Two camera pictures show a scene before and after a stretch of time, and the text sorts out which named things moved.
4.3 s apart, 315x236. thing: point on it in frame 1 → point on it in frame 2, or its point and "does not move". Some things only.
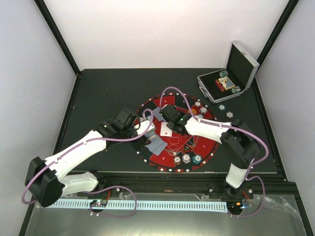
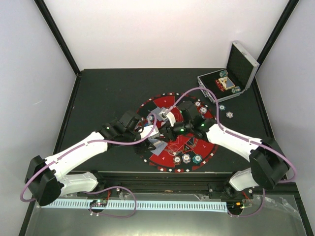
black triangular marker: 186,147 does not move
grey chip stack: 203,110 does not move
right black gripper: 170,128 → 167,130
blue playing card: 156,145 does not move
